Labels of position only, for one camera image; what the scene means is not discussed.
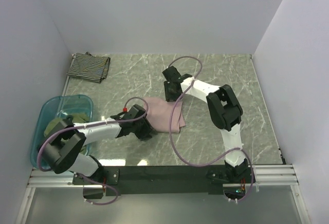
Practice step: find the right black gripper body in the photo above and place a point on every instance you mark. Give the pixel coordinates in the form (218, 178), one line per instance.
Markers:
(169, 93)

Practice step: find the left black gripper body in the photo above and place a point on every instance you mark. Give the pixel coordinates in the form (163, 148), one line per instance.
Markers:
(142, 128)

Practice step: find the pink tank top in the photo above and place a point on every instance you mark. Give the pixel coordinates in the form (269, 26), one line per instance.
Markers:
(159, 112)

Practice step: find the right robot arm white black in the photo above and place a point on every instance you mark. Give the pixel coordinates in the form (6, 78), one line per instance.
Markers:
(225, 113)

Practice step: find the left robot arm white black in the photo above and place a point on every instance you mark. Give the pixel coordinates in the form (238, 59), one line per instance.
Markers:
(60, 152)

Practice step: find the green tank top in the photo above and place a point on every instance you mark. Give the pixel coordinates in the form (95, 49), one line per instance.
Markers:
(74, 118)

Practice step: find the striped folded tank top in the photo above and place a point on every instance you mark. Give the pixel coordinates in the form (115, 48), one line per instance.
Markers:
(89, 67)

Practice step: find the black base beam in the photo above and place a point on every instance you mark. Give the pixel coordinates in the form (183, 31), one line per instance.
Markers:
(129, 180)

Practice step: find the blue plastic basket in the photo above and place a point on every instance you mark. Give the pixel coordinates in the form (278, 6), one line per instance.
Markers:
(58, 107)

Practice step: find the aluminium rail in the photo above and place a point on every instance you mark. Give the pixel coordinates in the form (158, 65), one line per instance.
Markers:
(42, 195)

